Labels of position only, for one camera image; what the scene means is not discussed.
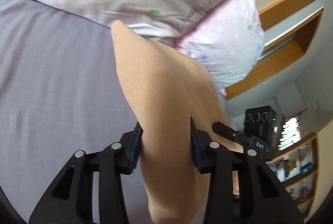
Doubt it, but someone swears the bright window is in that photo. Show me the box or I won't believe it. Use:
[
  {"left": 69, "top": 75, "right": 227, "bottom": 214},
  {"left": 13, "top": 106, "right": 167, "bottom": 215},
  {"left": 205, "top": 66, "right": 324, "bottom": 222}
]
[{"left": 278, "top": 115, "right": 301, "bottom": 152}]

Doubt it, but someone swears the grey bed sheet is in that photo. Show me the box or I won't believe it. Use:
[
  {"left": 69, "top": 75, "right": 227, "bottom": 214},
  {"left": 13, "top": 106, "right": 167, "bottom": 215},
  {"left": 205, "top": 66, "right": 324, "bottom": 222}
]
[{"left": 0, "top": 0, "right": 153, "bottom": 224}]

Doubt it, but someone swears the tan cloth garment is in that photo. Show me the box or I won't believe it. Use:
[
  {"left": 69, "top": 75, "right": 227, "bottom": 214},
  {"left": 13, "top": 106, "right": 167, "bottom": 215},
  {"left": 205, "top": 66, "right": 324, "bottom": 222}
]
[{"left": 111, "top": 20, "right": 245, "bottom": 224}]

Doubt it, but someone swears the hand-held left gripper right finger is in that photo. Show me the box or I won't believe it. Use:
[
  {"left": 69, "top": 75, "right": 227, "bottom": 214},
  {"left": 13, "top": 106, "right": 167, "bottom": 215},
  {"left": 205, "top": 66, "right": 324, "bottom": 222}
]
[{"left": 190, "top": 117, "right": 305, "bottom": 224}]

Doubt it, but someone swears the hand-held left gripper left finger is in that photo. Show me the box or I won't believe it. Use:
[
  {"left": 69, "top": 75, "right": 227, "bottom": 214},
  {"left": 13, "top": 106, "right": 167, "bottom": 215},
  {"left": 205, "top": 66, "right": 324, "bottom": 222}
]
[{"left": 29, "top": 121, "right": 144, "bottom": 224}]

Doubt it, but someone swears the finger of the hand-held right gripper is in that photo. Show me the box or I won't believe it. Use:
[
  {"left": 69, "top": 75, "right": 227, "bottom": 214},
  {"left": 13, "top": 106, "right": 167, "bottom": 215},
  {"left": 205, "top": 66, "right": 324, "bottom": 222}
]
[{"left": 212, "top": 122, "right": 245, "bottom": 141}]

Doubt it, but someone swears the pink floral pillow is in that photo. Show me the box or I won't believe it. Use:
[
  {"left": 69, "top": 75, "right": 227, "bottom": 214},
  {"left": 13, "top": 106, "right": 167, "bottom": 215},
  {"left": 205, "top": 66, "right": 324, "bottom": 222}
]
[{"left": 173, "top": 0, "right": 266, "bottom": 96}]

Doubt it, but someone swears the wooden bookshelf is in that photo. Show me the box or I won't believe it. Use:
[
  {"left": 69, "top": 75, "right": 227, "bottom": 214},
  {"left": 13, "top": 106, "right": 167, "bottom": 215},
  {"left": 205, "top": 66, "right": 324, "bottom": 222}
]
[{"left": 268, "top": 132, "right": 321, "bottom": 217}]

